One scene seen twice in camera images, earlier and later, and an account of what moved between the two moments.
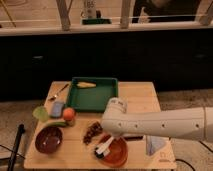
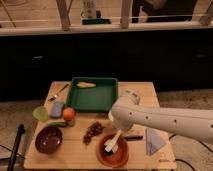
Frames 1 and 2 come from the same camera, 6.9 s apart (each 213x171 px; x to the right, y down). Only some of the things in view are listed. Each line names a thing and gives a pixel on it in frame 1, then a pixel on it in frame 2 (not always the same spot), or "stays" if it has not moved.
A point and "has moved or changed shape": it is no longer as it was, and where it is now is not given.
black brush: x=98 y=156 has moved or changed shape
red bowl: x=118 y=153 stays
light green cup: x=40 y=113 stays
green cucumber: x=57 y=123 stays
